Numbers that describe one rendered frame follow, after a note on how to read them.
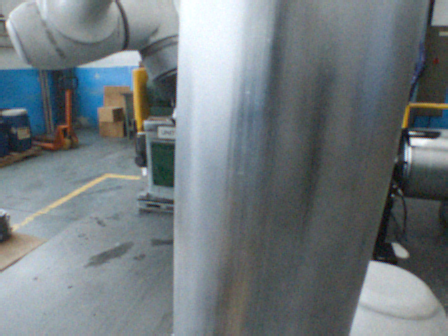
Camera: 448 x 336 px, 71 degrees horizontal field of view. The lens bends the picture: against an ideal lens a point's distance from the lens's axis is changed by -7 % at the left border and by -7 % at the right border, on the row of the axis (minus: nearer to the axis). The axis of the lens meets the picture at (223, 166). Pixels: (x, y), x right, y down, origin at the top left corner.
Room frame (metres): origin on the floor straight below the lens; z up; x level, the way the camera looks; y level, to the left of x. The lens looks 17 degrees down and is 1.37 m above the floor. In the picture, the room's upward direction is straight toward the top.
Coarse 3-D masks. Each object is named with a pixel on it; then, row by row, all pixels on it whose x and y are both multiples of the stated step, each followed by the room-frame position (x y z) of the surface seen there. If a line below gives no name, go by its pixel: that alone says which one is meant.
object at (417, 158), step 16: (416, 128) 1.09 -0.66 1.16; (400, 144) 1.11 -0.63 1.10; (416, 144) 1.01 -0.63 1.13; (432, 144) 1.00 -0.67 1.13; (400, 160) 1.04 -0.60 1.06; (416, 160) 0.99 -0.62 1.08; (432, 160) 0.97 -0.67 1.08; (400, 176) 1.04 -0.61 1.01; (416, 176) 0.98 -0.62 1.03; (432, 176) 0.96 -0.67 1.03; (416, 192) 1.00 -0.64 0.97; (432, 192) 0.98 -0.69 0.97
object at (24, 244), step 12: (0, 216) 2.07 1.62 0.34; (0, 228) 2.05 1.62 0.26; (12, 228) 2.16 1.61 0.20; (0, 240) 2.03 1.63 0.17; (12, 240) 2.07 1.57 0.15; (24, 240) 2.08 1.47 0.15; (36, 240) 2.08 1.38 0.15; (0, 252) 1.91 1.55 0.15; (12, 252) 1.91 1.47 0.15; (24, 252) 1.91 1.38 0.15; (0, 264) 1.76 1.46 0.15; (12, 264) 1.78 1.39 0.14
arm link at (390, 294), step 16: (368, 272) 0.29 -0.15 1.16; (384, 272) 0.30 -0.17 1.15; (400, 272) 0.30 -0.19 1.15; (368, 288) 0.26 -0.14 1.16; (384, 288) 0.26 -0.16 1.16; (400, 288) 0.27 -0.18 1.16; (416, 288) 0.27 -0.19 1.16; (368, 304) 0.24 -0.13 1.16; (384, 304) 0.24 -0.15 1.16; (400, 304) 0.24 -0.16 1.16; (416, 304) 0.24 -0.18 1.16; (432, 304) 0.25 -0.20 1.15; (368, 320) 0.23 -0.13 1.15; (384, 320) 0.23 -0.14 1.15; (400, 320) 0.23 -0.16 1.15; (416, 320) 0.23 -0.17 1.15; (432, 320) 0.23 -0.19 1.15
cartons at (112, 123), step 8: (104, 88) 6.94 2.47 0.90; (112, 88) 6.89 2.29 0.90; (120, 88) 6.84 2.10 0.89; (128, 88) 6.79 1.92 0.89; (104, 96) 6.91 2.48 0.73; (112, 96) 6.86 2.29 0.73; (120, 96) 6.82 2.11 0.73; (104, 104) 6.89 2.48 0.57; (112, 104) 6.83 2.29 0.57; (120, 104) 6.79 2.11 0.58; (104, 112) 6.34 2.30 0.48; (112, 112) 6.24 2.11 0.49; (120, 112) 6.42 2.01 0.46; (104, 120) 6.35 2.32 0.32; (112, 120) 6.25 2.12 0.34; (120, 120) 6.41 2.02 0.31; (104, 128) 6.33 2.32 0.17; (112, 128) 6.31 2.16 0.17; (120, 128) 6.29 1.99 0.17; (104, 136) 6.33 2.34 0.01; (112, 136) 6.31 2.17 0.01; (120, 136) 6.29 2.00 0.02
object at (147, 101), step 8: (136, 72) 1.32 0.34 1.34; (144, 72) 1.37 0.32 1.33; (136, 80) 1.32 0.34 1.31; (144, 80) 1.36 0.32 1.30; (136, 88) 1.32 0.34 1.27; (144, 88) 1.36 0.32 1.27; (152, 88) 1.28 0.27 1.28; (136, 96) 1.32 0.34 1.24; (144, 96) 1.36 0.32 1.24; (152, 96) 1.29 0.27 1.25; (160, 96) 1.24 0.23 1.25; (136, 104) 1.32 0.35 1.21; (144, 104) 1.35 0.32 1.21; (152, 104) 1.32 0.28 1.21; (160, 104) 1.30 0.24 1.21; (168, 104) 1.29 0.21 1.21; (136, 112) 1.32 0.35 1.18; (144, 112) 1.35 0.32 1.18; (152, 112) 1.29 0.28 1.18; (160, 112) 1.28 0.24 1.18; (168, 112) 1.27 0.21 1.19
